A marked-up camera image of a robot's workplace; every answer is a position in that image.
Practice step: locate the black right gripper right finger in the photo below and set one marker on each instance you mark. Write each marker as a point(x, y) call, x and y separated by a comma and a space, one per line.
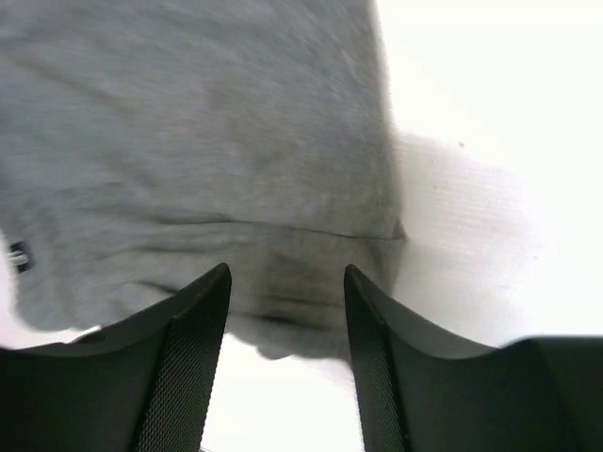
point(422, 388)

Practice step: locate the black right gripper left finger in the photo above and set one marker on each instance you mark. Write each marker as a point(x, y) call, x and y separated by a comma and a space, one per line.
point(141, 384)

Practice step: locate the grey shorts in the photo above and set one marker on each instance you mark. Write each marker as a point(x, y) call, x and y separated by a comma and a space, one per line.
point(144, 142)

